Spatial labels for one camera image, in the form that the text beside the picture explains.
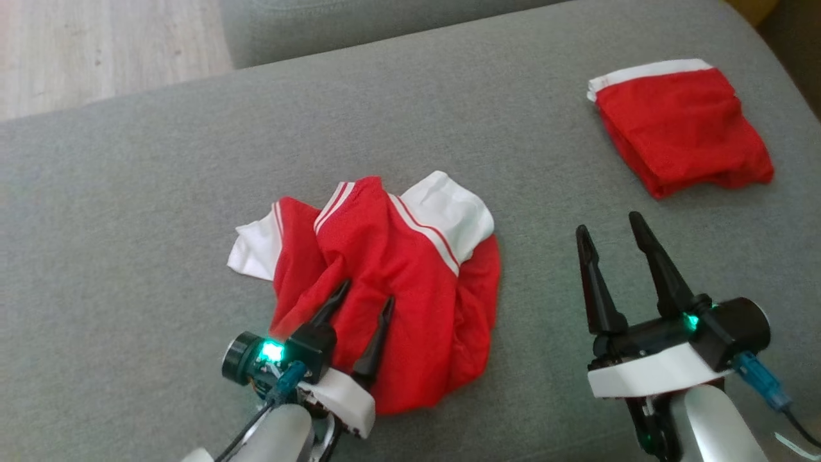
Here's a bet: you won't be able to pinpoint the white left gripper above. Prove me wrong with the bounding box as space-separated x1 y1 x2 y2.
301 279 396 441

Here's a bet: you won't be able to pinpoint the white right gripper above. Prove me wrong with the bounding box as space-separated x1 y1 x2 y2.
575 212 733 399

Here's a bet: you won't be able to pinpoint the red shirt with white sleeves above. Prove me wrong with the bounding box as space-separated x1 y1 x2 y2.
226 170 501 415

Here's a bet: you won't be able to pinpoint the red shorts with white stripes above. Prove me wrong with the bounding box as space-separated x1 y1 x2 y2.
587 59 775 200

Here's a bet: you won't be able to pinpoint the large grey sofa seat cushion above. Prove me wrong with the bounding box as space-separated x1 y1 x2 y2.
0 0 821 462

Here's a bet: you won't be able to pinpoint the small grey sofa cushion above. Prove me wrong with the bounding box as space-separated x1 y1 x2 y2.
218 0 565 70

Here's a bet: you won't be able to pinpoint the black cable with teal plug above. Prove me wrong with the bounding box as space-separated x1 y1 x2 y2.
215 361 309 462

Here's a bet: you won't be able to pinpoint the white cable label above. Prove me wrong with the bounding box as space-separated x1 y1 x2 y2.
773 432 821 460

